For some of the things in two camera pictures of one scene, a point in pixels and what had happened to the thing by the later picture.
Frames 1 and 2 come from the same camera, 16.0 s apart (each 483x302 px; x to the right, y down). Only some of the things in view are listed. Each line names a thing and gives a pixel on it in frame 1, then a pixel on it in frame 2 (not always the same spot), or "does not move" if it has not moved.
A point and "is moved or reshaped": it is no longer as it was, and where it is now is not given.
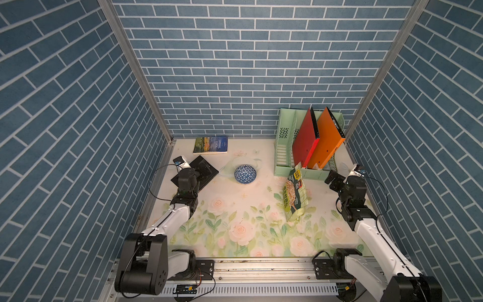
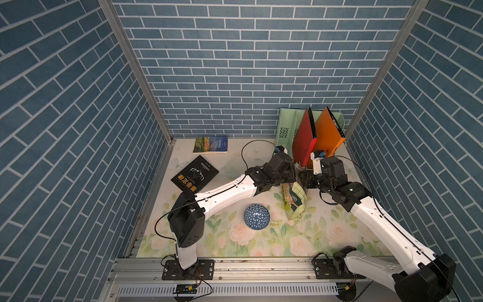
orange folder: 331,138 does not move
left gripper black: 194,172 → 290,172
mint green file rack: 288,123 does not move
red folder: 305,139 does not move
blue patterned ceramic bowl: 245,174 is moved or reshaped
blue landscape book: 210,145 does not move
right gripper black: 339,179 → 305,178
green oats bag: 295,197 does not move
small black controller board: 185,289 does not move
